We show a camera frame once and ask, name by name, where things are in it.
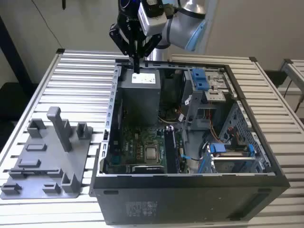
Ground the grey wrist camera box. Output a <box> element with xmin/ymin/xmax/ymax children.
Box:
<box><xmin>137</xmin><ymin>2</ymin><xmax>167</xmax><ymax>37</ymax></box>

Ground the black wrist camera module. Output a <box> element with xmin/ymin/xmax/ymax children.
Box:
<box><xmin>146</xmin><ymin>0</ymin><xmax>178</xmax><ymax>20</ymax></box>

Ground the blue drive bay latch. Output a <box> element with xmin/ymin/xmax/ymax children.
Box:
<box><xmin>191</xmin><ymin>68</ymin><xmax>209</xmax><ymax>91</ymax></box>

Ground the silver CPU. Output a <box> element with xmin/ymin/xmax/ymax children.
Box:
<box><xmin>145</xmin><ymin>147</ymin><xmax>159</xmax><ymax>163</ymax></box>

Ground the black furniture frame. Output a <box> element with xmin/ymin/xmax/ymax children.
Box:
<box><xmin>0</xmin><ymin>14</ymin><xmax>40</xmax><ymax>152</ymax></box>

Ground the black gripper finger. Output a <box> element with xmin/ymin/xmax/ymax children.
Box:
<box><xmin>109</xmin><ymin>22</ymin><xmax>138</xmax><ymax>73</ymax></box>
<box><xmin>137</xmin><ymin>34</ymin><xmax>162</xmax><ymax>73</ymax></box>

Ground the green motherboard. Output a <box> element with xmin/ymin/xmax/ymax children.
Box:
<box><xmin>108</xmin><ymin>125</ymin><xmax>190</xmax><ymax>174</ymax></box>

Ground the wire with blue plug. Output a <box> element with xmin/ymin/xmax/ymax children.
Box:
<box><xmin>180</xmin><ymin>153</ymin><xmax>204</xmax><ymax>162</ymax></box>

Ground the black open PC case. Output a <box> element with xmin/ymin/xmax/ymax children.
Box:
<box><xmin>89</xmin><ymin>58</ymin><xmax>291</xmax><ymax>226</ymax></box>

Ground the black graphics card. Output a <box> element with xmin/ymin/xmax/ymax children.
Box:
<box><xmin>132</xmin><ymin>165</ymin><xmax>166</xmax><ymax>174</ymax></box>

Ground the hard disk in blue carrier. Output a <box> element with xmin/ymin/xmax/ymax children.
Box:
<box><xmin>198</xmin><ymin>143</ymin><xmax>258</xmax><ymax>174</ymax></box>

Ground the metal slat side table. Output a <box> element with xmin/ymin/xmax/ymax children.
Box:
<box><xmin>280</xmin><ymin>58</ymin><xmax>304</xmax><ymax>92</ymax></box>

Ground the metal drive bay cage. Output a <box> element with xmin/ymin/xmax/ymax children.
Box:
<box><xmin>181</xmin><ymin>67</ymin><xmax>238</xmax><ymax>131</ymax></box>

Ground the black RAM stick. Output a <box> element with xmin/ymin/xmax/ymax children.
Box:
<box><xmin>9</xmin><ymin>168</ymin><xmax>61</xmax><ymax>173</ymax></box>

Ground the grey parts rack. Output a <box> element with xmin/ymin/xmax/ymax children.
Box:
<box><xmin>0</xmin><ymin>106</ymin><xmax>94</xmax><ymax>200</ymax></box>

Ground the grey power supply unit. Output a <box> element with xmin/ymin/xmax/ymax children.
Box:
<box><xmin>118</xmin><ymin>68</ymin><xmax>162</xmax><ymax>126</ymax></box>

